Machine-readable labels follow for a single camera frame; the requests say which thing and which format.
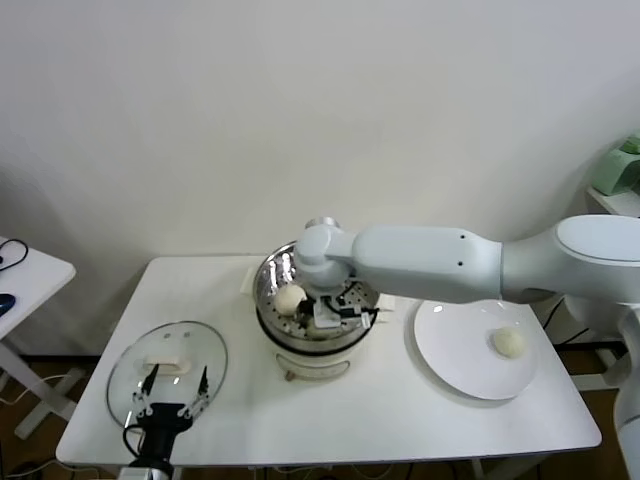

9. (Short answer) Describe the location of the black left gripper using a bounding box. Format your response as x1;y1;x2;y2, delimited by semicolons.
131;362;212;465

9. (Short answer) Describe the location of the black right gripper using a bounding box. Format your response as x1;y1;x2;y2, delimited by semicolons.
297;297;318;335

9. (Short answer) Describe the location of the stainless steel steamer basket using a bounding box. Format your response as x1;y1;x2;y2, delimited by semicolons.
252;239;382;354

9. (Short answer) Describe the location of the white electric cooking pot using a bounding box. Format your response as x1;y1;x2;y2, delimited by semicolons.
241;267;397;384

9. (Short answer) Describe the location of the glass pot lid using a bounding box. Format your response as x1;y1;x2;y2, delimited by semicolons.
106;320;230;435

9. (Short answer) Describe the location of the white round plate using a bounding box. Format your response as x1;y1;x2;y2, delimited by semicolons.
412;298;540;402

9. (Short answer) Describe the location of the white side table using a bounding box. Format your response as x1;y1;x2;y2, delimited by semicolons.
0;234;78;441

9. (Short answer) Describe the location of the white shelf table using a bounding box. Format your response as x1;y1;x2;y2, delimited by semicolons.
587;184;640;396

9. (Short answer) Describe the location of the green appliance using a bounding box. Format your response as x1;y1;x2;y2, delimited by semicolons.
594;130;640;197

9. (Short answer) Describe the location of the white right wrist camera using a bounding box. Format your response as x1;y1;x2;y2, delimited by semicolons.
312;295;344;330

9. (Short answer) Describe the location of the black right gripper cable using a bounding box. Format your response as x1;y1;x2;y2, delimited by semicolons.
339;279;379;329

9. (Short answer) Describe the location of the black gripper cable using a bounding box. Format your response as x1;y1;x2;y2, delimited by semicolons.
339;279;379;329
123;424;149;459

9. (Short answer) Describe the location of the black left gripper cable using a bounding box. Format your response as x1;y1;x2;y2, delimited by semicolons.
123;424;149;459

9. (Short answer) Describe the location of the white floor cable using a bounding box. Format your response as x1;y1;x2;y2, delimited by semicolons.
0;372;74;406

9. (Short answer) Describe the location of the thin black cable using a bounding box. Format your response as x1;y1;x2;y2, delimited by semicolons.
0;238;31;272

